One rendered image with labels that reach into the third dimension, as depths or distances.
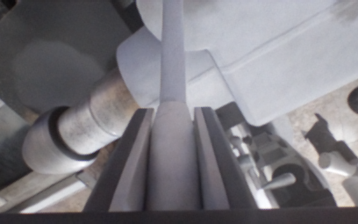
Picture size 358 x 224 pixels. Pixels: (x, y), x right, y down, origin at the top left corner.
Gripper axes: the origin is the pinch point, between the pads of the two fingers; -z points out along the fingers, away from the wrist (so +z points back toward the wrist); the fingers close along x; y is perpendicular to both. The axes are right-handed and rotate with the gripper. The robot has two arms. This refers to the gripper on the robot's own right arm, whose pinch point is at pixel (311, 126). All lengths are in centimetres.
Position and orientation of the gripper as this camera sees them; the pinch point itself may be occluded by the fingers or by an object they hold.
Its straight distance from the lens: 112.2
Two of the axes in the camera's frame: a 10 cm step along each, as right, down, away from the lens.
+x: 2.1, -7.9, -5.7
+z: -1.0, 5.6, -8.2
